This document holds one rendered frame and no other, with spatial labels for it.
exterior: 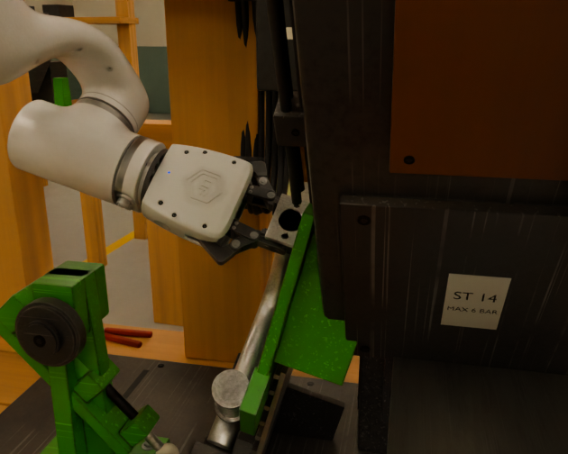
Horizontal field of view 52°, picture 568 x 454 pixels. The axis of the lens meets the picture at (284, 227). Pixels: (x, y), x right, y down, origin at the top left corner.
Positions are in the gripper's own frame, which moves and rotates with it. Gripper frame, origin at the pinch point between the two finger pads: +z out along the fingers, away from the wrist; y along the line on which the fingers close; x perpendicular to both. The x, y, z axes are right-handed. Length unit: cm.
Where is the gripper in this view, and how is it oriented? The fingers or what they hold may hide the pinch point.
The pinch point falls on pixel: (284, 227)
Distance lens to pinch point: 64.9
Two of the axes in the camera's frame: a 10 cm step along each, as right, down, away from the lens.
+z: 9.4, 3.4, -0.7
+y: 3.4, -8.5, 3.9
